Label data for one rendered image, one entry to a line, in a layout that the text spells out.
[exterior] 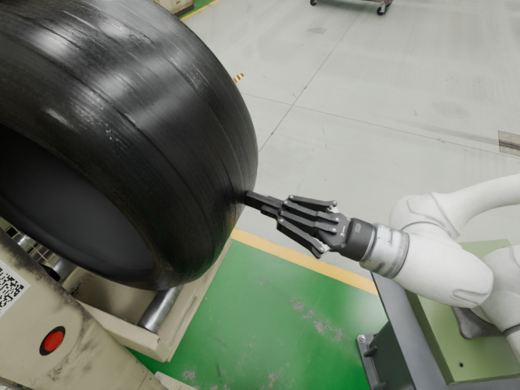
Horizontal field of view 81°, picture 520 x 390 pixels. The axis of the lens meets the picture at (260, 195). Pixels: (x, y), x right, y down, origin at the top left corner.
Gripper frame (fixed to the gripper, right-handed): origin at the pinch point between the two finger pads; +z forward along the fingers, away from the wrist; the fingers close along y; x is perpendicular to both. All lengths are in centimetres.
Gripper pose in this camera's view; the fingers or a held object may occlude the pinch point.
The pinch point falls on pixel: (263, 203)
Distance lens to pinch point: 58.5
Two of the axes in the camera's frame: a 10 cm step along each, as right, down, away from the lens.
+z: -9.3, -3.5, 1.3
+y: -3.5, 6.9, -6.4
